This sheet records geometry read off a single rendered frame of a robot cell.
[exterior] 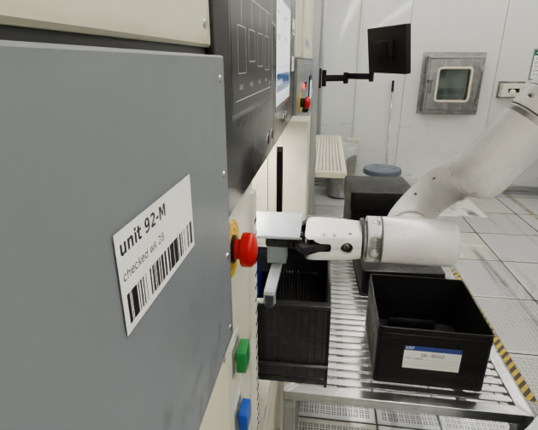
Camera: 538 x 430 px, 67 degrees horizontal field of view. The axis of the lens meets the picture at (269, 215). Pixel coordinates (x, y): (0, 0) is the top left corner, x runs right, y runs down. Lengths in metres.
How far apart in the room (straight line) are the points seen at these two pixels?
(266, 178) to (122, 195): 0.99
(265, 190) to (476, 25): 4.53
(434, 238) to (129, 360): 0.60
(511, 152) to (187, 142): 0.55
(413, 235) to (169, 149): 0.56
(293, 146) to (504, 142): 0.59
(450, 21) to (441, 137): 1.29
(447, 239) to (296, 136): 0.55
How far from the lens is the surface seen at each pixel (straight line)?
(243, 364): 0.54
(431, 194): 0.82
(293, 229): 0.72
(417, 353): 1.15
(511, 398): 1.27
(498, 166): 0.72
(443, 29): 5.38
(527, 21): 5.65
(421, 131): 5.41
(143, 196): 0.21
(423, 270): 1.55
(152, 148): 0.22
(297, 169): 1.15
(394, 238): 0.73
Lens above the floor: 1.55
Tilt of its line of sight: 21 degrees down
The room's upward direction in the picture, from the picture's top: straight up
